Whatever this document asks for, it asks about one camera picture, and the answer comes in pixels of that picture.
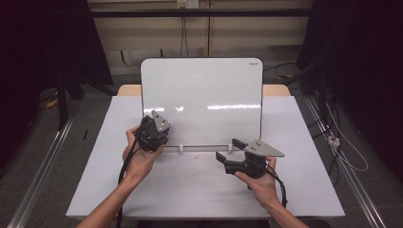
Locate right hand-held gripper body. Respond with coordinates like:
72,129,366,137
223,139,285,180

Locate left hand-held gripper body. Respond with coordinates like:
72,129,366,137
137,109,171,153

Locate white whiteboard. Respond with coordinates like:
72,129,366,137
140,57,264,148

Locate person's right hand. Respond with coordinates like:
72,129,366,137
234,156,282,209

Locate person's left hand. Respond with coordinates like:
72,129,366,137
122,125,166,188

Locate white table sheet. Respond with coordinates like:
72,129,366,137
66,95,346,220

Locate black metal stand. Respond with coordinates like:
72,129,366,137
54,73,70,131

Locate black horizontal bar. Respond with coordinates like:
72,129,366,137
89,8,314,19

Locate black curtain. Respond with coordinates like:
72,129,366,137
296,0,403,181
0,0,114,165

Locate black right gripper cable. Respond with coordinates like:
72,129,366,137
265,166,289,209

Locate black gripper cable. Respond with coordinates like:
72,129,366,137
265,166,289,209
115,135,141,228

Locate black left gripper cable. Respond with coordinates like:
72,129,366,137
115,135,141,228

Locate black floor cables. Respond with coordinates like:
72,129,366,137
310,89,341,141

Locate white floor cable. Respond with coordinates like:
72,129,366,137
325,102,370,173

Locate black hanging wall cables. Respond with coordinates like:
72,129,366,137
179,8,190,58

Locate metal floor rail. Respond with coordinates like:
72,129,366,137
304,96,387,228
7,116,76,228

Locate white wall outlet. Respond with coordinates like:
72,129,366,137
176,0,201,10

